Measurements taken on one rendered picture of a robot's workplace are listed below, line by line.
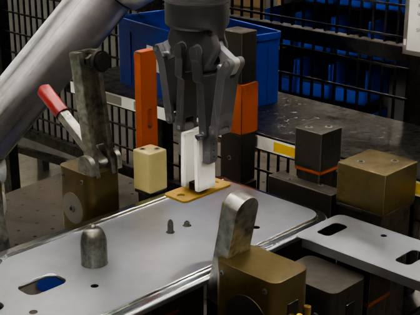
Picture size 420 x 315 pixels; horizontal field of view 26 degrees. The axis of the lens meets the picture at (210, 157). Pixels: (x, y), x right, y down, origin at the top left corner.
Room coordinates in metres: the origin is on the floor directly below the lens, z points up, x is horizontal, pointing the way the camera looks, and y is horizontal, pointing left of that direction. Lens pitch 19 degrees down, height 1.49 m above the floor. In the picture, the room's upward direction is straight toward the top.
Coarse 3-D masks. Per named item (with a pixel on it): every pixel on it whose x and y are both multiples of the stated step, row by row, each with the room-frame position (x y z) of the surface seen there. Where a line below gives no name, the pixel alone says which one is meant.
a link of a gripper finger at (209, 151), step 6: (222, 132) 1.02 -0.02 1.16; (210, 138) 1.02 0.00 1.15; (216, 138) 1.03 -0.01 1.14; (204, 144) 1.03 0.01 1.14; (210, 144) 1.02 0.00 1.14; (216, 144) 1.03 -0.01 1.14; (204, 150) 1.03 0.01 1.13; (210, 150) 1.02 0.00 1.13; (216, 150) 1.03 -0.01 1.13; (204, 156) 1.03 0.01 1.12; (210, 156) 1.02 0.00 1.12; (216, 156) 1.03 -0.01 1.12; (204, 162) 1.03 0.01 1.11; (210, 162) 1.03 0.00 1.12
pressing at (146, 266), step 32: (224, 192) 1.22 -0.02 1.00; (256, 192) 1.22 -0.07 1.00; (96, 224) 1.11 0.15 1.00; (128, 224) 1.11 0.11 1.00; (160, 224) 1.11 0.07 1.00; (192, 224) 1.11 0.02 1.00; (256, 224) 1.11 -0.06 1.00; (288, 224) 1.11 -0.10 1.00; (0, 256) 1.00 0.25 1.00; (32, 256) 1.01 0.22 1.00; (64, 256) 1.01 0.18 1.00; (128, 256) 1.01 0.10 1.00; (160, 256) 1.01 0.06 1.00; (192, 256) 1.01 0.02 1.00; (0, 288) 0.93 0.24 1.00; (64, 288) 0.93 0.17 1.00; (96, 288) 0.93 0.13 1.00; (128, 288) 0.93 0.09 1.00; (160, 288) 0.93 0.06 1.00; (192, 288) 0.94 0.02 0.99
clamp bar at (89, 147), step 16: (80, 64) 1.18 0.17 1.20; (96, 64) 1.16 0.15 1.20; (80, 80) 1.18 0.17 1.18; (96, 80) 1.20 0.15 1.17; (80, 96) 1.18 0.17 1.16; (96, 96) 1.20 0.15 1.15; (80, 112) 1.18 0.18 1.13; (96, 112) 1.19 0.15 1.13; (80, 128) 1.18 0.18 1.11; (96, 128) 1.19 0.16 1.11; (96, 144) 1.18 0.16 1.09; (96, 160) 1.16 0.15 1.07; (112, 160) 1.18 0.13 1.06; (96, 176) 1.16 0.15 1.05
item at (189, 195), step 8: (192, 184) 1.04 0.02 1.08; (216, 184) 1.06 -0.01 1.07; (224, 184) 1.06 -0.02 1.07; (168, 192) 1.03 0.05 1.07; (176, 192) 1.03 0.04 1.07; (184, 192) 1.03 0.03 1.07; (192, 192) 1.03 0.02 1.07; (200, 192) 1.03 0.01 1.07; (208, 192) 1.03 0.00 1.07; (176, 200) 1.01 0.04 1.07; (184, 200) 1.01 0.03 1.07; (192, 200) 1.01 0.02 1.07
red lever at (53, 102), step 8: (40, 88) 1.26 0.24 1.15; (48, 88) 1.26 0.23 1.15; (40, 96) 1.25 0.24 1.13; (48, 96) 1.25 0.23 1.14; (56, 96) 1.25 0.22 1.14; (48, 104) 1.24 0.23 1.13; (56, 104) 1.24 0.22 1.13; (64, 104) 1.24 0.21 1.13; (56, 112) 1.23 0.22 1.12; (64, 112) 1.23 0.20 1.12; (64, 120) 1.22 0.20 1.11; (72, 120) 1.22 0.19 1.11; (72, 128) 1.21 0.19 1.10; (72, 136) 1.21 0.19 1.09; (80, 136) 1.20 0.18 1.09; (80, 144) 1.20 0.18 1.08; (104, 160) 1.18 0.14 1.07
